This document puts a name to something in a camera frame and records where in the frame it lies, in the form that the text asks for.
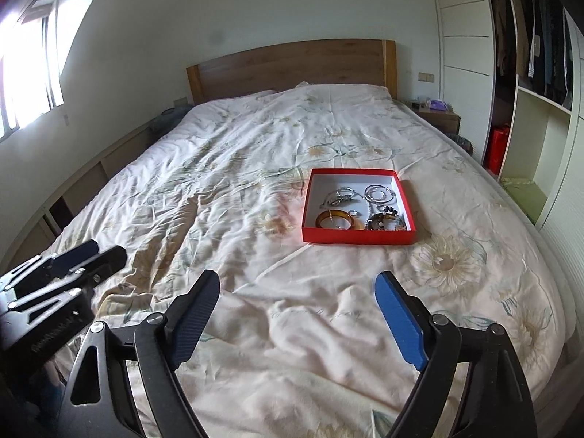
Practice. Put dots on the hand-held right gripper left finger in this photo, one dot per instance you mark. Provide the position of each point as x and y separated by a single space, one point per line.
194 324

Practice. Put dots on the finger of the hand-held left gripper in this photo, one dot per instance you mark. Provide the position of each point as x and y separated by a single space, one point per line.
77 253
107 260

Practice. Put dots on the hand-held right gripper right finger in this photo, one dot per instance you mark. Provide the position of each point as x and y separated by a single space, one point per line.
401 324

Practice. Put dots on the red jewelry box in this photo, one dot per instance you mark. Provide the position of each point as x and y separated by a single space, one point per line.
356 237

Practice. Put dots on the twisted silver hoop earring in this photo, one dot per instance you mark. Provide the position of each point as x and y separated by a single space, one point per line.
368 194
391 195

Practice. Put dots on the silver wristwatch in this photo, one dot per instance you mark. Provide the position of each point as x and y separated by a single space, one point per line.
340 200

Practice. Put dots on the silver bangle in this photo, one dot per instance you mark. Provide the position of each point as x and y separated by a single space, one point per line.
349 188

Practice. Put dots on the beige low cabinet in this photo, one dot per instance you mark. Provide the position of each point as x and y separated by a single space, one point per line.
123 150

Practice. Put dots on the amber bangle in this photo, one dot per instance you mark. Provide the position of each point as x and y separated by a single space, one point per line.
335 212

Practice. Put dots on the floral bedspread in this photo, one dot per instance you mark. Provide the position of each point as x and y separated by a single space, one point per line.
228 169

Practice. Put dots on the dark cushion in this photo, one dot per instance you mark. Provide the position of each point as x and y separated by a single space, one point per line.
171 121

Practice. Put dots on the window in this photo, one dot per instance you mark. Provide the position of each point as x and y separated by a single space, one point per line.
27 77

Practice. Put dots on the dark patterned bag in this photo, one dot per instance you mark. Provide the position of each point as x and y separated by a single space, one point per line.
461 143

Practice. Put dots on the red bag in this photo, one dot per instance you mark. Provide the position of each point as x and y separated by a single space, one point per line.
497 150

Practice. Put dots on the wooden nightstand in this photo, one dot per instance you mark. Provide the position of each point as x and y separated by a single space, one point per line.
442 122

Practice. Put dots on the purple item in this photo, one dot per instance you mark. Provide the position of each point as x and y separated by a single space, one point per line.
437 105

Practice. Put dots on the open wardrobe shelves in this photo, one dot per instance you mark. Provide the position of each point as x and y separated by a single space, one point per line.
543 137

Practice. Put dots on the wooden headboard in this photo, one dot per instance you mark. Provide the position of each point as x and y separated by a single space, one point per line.
292 68

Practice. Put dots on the hanging clothes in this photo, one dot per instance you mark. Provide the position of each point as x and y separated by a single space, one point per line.
538 45

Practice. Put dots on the white wardrobe doors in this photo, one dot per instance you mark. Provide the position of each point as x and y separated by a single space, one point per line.
465 9

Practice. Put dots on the wall switch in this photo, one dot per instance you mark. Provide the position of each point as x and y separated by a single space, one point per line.
425 77

